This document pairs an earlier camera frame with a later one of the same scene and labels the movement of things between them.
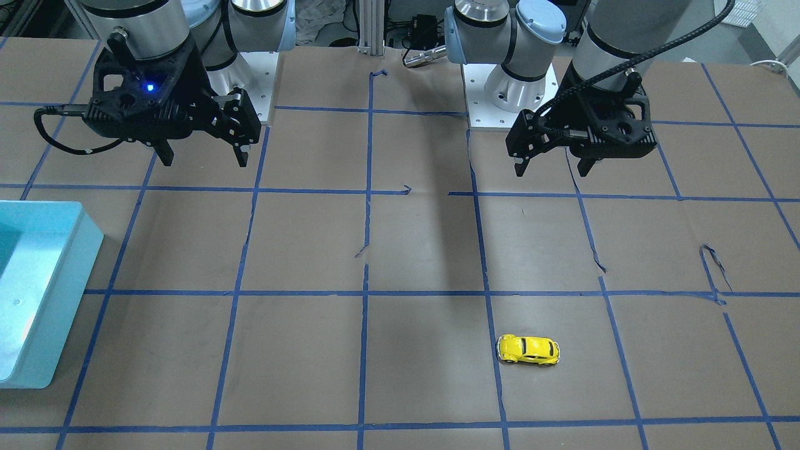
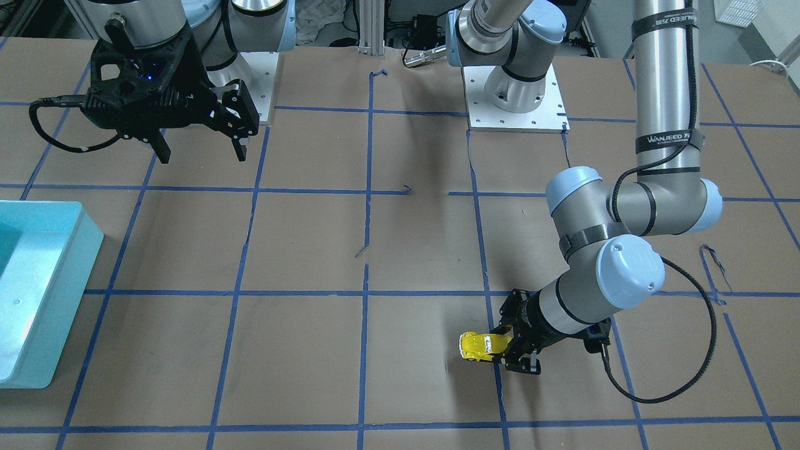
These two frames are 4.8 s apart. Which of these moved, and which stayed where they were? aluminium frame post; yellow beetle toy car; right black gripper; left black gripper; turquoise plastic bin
Moved: yellow beetle toy car; right black gripper
Stayed: aluminium frame post; left black gripper; turquoise plastic bin
